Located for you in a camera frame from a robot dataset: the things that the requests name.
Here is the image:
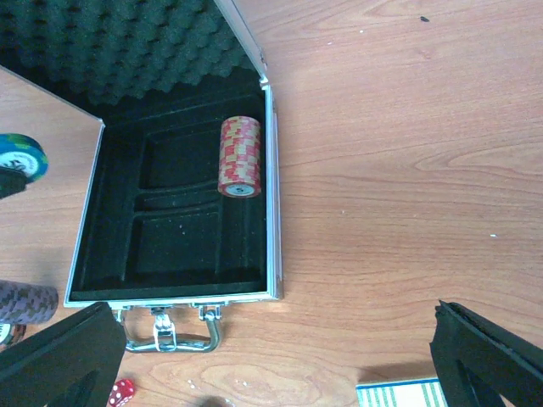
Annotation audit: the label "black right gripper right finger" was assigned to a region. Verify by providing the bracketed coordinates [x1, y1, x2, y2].
[429, 301, 542, 406]

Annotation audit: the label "aluminium poker case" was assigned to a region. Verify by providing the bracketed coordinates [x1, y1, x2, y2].
[1, 1, 282, 353]

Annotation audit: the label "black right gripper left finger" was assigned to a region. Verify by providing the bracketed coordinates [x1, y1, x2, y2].
[1, 303, 126, 407]

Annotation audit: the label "blue playing card box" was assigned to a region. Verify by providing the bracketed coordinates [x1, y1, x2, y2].
[356, 377, 448, 407]

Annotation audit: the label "brown poker chip stack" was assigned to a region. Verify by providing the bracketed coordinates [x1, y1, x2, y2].
[0, 324, 26, 347]

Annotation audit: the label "purple poker chip stack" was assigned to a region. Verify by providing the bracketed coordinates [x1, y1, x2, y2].
[0, 280, 59, 325]

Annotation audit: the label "red poker chip stack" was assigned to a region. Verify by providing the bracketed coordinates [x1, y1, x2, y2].
[217, 115, 261, 198]

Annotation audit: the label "red die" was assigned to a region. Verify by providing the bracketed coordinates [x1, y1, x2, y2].
[108, 379, 135, 407]

